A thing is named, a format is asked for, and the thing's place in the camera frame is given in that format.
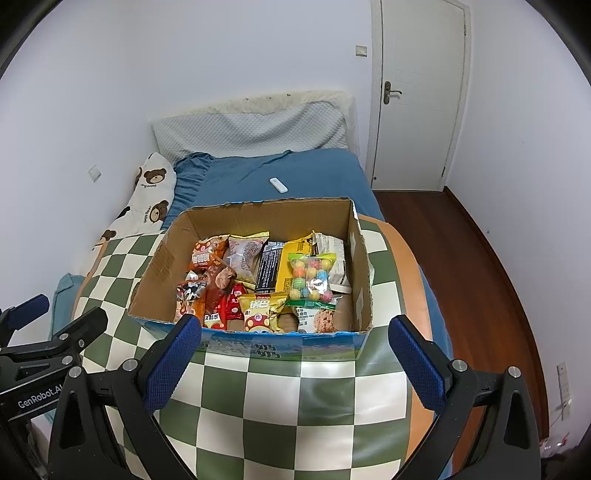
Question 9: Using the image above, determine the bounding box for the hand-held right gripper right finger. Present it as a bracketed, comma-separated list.
[388, 315, 542, 480]

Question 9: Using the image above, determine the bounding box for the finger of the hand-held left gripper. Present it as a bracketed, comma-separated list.
[0, 308, 109, 370]
[0, 294, 51, 344]

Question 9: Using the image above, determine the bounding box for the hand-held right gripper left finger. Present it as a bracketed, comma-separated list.
[48, 314, 204, 480]

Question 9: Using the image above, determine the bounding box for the cow print snack packet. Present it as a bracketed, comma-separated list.
[175, 279, 208, 305]

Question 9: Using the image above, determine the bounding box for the red snack packet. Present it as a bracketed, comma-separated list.
[217, 284, 245, 324]

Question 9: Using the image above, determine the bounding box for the brown cookie snack packet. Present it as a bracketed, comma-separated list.
[205, 258, 238, 315]

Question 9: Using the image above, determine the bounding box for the yellow mushroom print snack packet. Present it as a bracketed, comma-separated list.
[237, 293, 289, 334]

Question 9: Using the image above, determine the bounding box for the brown cardboard box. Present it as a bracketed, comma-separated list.
[127, 198, 374, 363]

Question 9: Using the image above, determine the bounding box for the clear bag of candy balls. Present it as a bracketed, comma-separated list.
[285, 251, 337, 311]

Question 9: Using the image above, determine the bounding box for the green white checkered blanket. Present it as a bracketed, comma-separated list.
[69, 215, 437, 480]

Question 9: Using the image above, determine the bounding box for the orange mushroom print snack packet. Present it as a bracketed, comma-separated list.
[191, 236, 230, 268]

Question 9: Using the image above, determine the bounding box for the clear yellow-edged snack packet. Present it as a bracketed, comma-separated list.
[226, 232, 270, 282]

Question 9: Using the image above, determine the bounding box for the black snack packet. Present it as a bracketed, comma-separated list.
[254, 240, 287, 294]

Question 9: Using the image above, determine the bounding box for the bear print pillow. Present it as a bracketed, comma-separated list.
[90, 152, 177, 252]

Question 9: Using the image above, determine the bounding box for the grey white pillow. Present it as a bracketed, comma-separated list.
[150, 102, 348, 164]

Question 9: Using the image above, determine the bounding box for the white door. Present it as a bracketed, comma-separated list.
[365, 0, 472, 192]

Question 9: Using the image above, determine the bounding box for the cream fluffy blanket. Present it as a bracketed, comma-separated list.
[178, 90, 361, 155]

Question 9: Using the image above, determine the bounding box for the white wall socket with plug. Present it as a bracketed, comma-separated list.
[556, 361, 573, 407]

